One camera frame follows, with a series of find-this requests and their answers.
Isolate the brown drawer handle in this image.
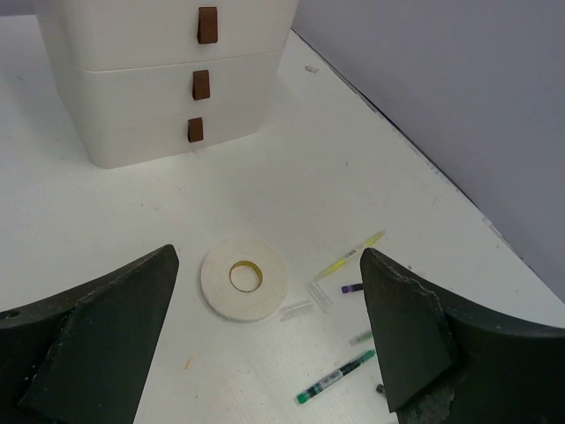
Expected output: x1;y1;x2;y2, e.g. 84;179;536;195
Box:
192;70;211;101
187;117;204;143
197;6;218;45

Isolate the clear pen cap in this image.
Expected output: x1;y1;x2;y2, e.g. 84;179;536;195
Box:
307;281;333;314
280;299;313;322

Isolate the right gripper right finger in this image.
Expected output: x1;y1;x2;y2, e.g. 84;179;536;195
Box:
360;248;564;423

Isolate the white wide tape roll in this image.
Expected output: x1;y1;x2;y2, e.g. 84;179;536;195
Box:
200;238;288;322

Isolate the top brown drawer handle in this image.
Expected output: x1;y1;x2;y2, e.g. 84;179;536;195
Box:
197;6;218;45

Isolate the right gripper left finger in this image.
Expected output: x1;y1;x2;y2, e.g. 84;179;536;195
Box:
1;245;179;423

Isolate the yellow highlighter pen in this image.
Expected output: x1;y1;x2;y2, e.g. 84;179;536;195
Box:
313;231;386;282

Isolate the purple pen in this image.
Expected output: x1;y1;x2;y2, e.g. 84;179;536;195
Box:
341;284;364;294

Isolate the white three-drawer storage box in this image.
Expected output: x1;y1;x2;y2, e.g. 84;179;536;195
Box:
34;1;298;169

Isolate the light green pen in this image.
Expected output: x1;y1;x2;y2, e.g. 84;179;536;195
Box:
349;330;373;345

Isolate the bottom brown drawer handle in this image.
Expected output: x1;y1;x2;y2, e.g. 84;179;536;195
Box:
187;117;204;143

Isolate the dark green pen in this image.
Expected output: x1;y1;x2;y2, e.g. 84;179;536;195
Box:
295;349;376;405

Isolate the middle brown drawer handle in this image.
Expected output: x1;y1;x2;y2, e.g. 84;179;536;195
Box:
192;70;211;101

